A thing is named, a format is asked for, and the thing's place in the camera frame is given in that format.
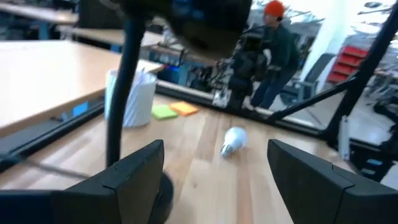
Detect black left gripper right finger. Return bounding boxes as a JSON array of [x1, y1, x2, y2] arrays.
[[267, 139, 398, 224]]

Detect white ribbed pen cup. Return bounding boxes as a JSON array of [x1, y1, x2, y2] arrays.
[[104, 68, 158, 129]]

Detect person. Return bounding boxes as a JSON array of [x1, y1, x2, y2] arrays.
[[250, 0, 302, 110]]

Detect green sticky note pad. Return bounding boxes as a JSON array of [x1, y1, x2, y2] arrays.
[[151, 104, 180, 121]]

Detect red storage bins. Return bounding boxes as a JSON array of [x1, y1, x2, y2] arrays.
[[326, 45, 369, 85]]

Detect black desk lamp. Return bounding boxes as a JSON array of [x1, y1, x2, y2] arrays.
[[105, 0, 253, 224]]

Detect orange sticky note pad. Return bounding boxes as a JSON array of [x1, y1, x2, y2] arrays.
[[169, 101, 200, 118]]

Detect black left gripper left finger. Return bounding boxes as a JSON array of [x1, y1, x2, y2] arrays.
[[58, 139, 165, 224]]

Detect large light wooden desk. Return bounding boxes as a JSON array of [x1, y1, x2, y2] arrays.
[[0, 39, 165, 138]]

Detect white lightbulb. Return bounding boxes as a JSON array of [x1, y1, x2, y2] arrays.
[[220, 126, 249, 158]]

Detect grey office chair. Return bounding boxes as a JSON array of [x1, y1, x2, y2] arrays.
[[279, 52, 335, 104]]

